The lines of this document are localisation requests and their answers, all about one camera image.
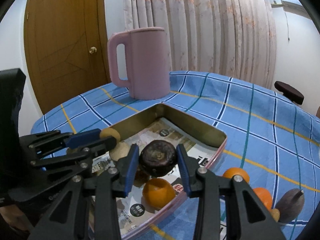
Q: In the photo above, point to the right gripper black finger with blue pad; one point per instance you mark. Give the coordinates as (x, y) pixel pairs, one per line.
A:
(67, 217)
(246, 215)

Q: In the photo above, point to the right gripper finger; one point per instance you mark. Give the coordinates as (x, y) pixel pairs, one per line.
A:
(47, 143)
(89, 151)

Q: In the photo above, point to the large orange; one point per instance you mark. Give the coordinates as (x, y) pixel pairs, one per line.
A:
(265, 196)

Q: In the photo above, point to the small tan round fruit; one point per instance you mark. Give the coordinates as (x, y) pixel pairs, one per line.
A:
(275, 213)

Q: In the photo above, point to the green-tan small fruit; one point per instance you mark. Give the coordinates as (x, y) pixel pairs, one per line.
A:
(107, 132)

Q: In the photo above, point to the cut brown fruit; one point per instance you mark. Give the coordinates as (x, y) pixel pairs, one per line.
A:
(120, 151)

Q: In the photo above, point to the purple onion-shaped fruit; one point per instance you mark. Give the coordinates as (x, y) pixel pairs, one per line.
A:
(290, 205)

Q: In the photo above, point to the small orange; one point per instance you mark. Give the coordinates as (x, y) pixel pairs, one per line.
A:
(233, 171)

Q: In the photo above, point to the dark brown fruit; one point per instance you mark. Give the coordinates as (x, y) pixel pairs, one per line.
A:
(158, 158)
(141, 177)

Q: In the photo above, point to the dark brown fruit front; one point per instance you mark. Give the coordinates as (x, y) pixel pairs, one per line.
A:
(141, 177)

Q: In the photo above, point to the paper leaflet in tin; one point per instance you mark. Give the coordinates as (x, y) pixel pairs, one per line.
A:
(133, 211)

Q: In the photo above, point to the blue checked tablecloth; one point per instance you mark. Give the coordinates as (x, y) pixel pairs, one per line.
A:
(273, 140)

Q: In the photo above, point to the pink metal tin box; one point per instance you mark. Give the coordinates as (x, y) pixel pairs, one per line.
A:
(195, 127)

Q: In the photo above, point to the brown wooden door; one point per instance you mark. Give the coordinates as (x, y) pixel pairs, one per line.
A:
(57, 37)

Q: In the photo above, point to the pink plastic pitcher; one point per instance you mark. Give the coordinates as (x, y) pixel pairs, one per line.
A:
(146, 62)

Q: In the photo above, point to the brass door knob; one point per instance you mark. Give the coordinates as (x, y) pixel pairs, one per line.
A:
(92, 50)

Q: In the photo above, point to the brown wooden chair back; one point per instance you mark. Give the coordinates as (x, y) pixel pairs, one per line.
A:
(318, 112)

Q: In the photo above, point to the dark round stool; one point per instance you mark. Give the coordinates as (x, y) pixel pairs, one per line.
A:
(289, 92)

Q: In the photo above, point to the pink floral curtain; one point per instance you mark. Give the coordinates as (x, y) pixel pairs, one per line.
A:
(235, 38)

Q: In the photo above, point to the white air conditioner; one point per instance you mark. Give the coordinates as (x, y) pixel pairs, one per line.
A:
(292, 6)

